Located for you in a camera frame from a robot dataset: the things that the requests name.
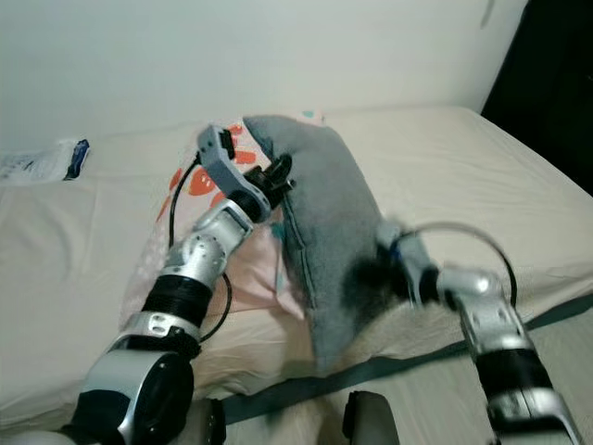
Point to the grey pillow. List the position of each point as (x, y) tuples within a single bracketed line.
[(324, 236)]

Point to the pink pillow with orange spots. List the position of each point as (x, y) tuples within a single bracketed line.
[(148, 269)]

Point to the bed with cream sheet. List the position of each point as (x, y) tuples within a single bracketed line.
[(454, 167)]

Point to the grey robot right leg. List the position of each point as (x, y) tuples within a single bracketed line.
[(372, 422)]

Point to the white plastic packet blue end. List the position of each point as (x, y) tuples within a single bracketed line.
[(42, 161)]

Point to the large black case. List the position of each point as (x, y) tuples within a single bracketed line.
[(551, 74)]

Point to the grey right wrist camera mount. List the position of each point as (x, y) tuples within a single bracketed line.
[(403, 255)]

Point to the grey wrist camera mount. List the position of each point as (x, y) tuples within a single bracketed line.
[(220, 165), (403, 255)]

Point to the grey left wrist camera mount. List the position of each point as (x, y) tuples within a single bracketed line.
[(220, 165)]

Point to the dark teal bed frame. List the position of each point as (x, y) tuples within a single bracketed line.
[(426, 355)]

